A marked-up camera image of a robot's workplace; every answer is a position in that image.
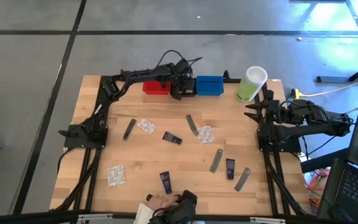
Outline red plastic basket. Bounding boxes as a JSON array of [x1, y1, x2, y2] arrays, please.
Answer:
[[142, 80, 171, 96]]

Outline black open laptop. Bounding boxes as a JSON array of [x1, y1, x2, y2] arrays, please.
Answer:
[[317, 86, 358, 224]]

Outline person's hand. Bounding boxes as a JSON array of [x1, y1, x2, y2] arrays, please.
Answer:
[[146, 194, 182, 210]]

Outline white wipes canister green label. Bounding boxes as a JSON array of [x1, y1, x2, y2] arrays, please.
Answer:
[[234, 65, 269, 103]]

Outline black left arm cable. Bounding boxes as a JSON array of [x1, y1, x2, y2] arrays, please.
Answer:
[[155, 49, 203, 75]]

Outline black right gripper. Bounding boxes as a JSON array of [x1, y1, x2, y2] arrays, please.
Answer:
[[244, 98, 281, 124]]

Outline orange cord bundle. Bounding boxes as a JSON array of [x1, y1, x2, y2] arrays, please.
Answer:
[[304, 167, 326, 202]]

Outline black metal desk leg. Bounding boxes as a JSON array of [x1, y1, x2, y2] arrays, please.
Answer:
[[300, 148, 351, 174]]

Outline person's forearm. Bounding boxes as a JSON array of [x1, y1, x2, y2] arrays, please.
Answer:
[[133, 202, 155, 224]]

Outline black frame beam silver brackets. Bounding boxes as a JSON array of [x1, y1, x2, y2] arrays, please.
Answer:
[[0, 208, 358, 224]]

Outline blue plastic basket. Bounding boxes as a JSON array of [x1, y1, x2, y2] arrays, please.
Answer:
[[196, 75, 224, 96]]

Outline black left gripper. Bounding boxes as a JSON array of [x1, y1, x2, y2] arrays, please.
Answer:
[[168, 73, 197, 101]]

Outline yellow hanging power cord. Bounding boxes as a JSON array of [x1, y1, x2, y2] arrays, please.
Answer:
[[293, 73, 358, 98]]

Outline metal floor stand base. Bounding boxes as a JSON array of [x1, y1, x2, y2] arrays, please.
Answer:
[[316, 57, 358, 84]]

